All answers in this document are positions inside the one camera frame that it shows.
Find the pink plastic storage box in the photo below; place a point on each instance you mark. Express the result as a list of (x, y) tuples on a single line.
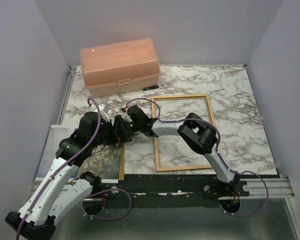
[(120, 67)]

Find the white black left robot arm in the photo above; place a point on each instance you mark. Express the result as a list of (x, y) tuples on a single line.
[(37, 219)]

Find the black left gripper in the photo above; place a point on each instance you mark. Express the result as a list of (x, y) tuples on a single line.
[(124, 133)]

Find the flower field photo print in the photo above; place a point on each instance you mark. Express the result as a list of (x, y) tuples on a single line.
[(104, 162)]

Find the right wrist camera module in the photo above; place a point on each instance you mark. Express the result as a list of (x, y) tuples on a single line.
[(135, 114)]

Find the brown frame backing board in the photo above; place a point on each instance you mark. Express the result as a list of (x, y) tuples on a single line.
[(121, 173)]

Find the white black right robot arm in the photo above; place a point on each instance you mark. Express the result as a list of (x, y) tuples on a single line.
[(227, 177)]

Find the black robot mounting base rail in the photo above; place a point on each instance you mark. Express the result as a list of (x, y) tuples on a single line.
[(147, 191)]

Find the brown wooden picture frame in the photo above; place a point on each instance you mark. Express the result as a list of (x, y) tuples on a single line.
[(156, 141)]

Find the black green marker pen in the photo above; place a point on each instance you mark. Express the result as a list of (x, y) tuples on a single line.
[(151, 88)]

